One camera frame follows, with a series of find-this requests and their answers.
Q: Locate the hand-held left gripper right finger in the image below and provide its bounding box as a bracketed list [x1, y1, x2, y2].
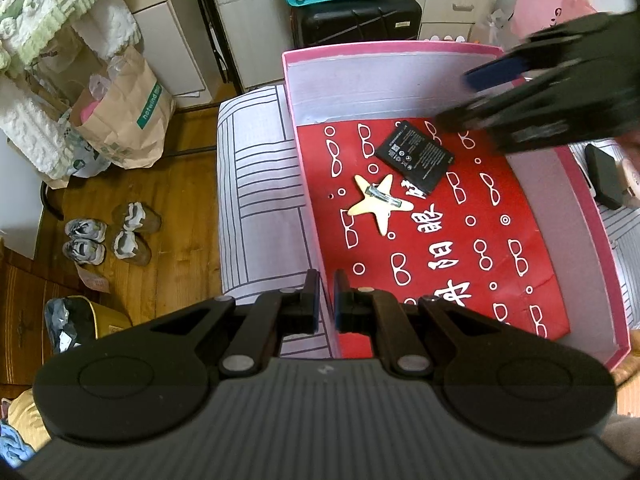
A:
[334, 269, 501, 379]

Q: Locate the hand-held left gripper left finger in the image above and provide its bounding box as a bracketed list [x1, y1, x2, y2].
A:
[152, 269, 321, 379]

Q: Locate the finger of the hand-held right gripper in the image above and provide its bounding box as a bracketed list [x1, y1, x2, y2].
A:
[464, 12, 621, 93]
[436, 62, 602, 129]

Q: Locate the black phone battery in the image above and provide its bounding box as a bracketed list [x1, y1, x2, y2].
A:
[375, 119, 455, 197]

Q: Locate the cream star hair clip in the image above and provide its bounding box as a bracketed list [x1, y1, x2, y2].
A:
[341, 173, 415, 236]

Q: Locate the pink cardboard box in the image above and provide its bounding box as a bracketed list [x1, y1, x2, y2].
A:
[281, 42, 632, 372]

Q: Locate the black rectangular case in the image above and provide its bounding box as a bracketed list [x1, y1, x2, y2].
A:
[584, 144, 626, 209]

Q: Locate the pink plastic bag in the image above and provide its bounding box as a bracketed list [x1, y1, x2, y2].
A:
[510, 0, 599, 41]

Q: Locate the red printed paper sheet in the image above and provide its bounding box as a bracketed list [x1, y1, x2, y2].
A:
[295, 117, 572, 361]

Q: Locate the striped white bed sheet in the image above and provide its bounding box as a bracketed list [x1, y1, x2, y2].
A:
[216, 84, 640, 361]

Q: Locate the black hard suitcase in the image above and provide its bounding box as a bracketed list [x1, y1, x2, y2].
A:
[291, 0, 422, 51]

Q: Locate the brown fleece slipper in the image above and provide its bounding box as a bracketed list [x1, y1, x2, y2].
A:
[111, 202, 162, 234]
[112, 230, 152, 267]

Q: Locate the yellow waste bin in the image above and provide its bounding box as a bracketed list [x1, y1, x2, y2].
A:
[44, 296, 132, 357]

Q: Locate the grey white sneaker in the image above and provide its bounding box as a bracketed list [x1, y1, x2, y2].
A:
[65, 218, 106, 242]
[62, 238, 106, 266]

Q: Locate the brown paper bag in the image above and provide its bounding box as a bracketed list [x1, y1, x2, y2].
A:
[70, 45, 177, 170]

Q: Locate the green white plastic bag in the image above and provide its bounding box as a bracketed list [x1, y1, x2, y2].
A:
[54, 109, 112, 179]

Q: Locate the white fluffy garment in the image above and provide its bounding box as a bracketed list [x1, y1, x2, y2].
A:
[0, 77, 76, 181]

